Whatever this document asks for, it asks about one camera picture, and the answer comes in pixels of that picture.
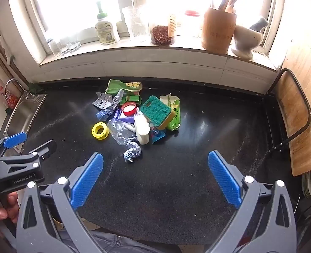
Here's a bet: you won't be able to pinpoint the jar of dried peppers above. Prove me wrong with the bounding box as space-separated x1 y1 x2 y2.
148 13 177 46

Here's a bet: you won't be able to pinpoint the steel sink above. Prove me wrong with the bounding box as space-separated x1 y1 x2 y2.
4 92 47 156

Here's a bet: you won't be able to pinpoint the clear drinking glass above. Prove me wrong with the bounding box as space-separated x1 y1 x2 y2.
67 34 81 53
59 35 72 56
47 38 63 57

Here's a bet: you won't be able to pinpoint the red jar lid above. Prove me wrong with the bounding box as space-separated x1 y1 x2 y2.
121 102 140 117

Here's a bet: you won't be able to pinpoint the yellow tape roll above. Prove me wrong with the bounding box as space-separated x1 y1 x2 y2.
91 122 110 139

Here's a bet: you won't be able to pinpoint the white stone mortar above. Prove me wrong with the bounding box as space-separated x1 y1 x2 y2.
231 24 264 60

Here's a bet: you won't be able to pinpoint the blue toothpaste tube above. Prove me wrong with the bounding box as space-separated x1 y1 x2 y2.
113 109 136 124

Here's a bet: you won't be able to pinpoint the green toy car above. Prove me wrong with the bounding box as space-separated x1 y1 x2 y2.
120 95 141 106

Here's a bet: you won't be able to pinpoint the clear plastic bottle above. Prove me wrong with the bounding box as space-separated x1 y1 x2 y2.
107 118 139 146

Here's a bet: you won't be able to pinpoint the wooden chair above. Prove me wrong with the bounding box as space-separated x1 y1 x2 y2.
266 68 311 153

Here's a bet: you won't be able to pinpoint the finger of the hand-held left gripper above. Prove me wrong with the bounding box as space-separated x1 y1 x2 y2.
0 132 29 161
0 140 57 168

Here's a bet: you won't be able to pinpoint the silver blister pack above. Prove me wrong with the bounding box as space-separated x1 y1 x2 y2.
92 92 119 110

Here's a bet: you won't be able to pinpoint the green drink carton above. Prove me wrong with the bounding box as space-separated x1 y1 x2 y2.
159 93 181 132

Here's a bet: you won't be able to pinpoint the crumpled blue wrapper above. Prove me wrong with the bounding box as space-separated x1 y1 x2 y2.
96 108 114 120
122 140 142 164

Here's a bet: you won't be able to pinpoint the green cartoon snack bag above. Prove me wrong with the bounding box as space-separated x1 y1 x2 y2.
105 78 143 98

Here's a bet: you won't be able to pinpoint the bamboo chopstick holder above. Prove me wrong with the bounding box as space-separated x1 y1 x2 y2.
201 7 237 54

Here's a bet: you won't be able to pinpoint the green and yellow sponge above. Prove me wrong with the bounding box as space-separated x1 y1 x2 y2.
140 95 175 131

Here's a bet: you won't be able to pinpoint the person's jeans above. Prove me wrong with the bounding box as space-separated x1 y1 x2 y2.
58 229 182 253

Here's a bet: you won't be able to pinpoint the red-capped clear jar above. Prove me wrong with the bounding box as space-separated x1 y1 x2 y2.
180 10 202 39

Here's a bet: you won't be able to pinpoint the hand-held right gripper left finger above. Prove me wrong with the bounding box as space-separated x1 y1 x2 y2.
15 151 104 253

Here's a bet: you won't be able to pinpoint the wooden cutting board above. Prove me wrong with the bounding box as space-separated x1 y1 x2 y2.
274 42 311 177

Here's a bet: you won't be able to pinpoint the steel faucet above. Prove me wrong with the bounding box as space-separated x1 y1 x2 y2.
4 78 25 95

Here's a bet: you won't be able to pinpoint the white window frame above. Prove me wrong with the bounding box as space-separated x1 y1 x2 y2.
8 0 290 71

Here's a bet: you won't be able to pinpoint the tall clear glass jar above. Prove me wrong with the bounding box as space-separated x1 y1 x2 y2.
122 5 149 43

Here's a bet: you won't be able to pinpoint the pink printed bottle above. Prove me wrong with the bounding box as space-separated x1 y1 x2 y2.
0 82 19 111

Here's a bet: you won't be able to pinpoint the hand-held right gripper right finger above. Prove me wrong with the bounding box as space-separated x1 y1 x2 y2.
208 150 297 253

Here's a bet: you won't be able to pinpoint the grey stone pestle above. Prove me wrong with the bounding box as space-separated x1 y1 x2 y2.
249 16 269 32

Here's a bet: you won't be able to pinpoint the blue plastic scrap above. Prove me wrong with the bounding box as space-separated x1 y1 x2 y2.
150 129 166 144

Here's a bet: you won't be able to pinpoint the small white bottle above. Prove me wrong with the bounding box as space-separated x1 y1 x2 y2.
134 107 151 145

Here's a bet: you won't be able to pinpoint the person's left hand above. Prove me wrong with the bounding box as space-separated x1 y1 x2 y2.
0 191 20 223

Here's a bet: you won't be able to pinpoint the white dish soap bottle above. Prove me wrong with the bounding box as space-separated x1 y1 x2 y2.
95 1 121 45

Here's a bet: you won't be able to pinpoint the dark green cloth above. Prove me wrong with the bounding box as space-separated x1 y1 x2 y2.
27 83 41 95

